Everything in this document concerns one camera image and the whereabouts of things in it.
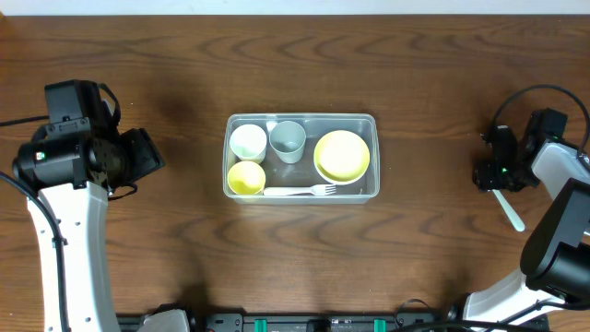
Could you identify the yellow plastic cup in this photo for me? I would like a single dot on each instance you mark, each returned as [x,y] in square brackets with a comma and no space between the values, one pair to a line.
[246,178]

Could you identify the grey plastic cup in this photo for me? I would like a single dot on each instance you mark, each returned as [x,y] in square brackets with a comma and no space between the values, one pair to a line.
[288,140]

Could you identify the white plastic bowl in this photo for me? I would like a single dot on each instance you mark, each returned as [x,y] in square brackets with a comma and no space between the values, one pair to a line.
[346,179]

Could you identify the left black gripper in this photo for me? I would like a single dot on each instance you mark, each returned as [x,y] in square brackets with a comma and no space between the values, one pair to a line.
[143,150]

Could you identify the light green plastic spoon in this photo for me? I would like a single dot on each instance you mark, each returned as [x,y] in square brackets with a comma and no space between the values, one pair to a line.
[510,213]

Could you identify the pink plastic fork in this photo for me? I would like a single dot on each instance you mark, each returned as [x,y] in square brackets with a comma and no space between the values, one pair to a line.
[315,190]

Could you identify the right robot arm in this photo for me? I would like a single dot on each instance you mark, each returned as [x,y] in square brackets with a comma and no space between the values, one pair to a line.
[554,265]

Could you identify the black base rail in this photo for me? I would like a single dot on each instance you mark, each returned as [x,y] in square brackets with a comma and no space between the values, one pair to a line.
[322,323]

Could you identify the yellow plastic bowl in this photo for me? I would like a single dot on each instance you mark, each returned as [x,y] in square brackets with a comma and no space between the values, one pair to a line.
[341,151]

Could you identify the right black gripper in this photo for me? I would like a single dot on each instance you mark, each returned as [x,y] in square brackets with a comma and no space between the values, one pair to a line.
[490,175]

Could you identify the clear plastic container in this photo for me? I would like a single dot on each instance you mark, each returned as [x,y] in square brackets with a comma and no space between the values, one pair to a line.
[303,172]

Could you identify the white plastic cup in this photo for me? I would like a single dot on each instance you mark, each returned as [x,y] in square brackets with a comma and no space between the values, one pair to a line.
[248,142]

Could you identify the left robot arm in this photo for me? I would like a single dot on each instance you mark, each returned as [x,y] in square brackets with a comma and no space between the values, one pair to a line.
[69,173]

